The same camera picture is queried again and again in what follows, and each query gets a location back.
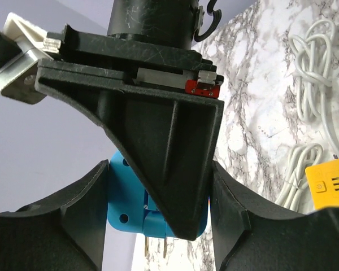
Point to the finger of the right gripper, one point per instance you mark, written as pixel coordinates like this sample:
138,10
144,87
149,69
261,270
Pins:
167,137

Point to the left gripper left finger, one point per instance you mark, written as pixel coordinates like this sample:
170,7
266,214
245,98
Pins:
63,231

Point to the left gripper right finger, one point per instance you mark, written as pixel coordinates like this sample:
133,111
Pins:
252,233

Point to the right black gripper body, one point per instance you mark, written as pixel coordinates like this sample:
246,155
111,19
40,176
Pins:
151,43

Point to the blue charger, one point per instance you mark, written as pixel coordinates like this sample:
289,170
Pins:
130,206

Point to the yellow cube socket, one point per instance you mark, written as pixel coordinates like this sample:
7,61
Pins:
323,182

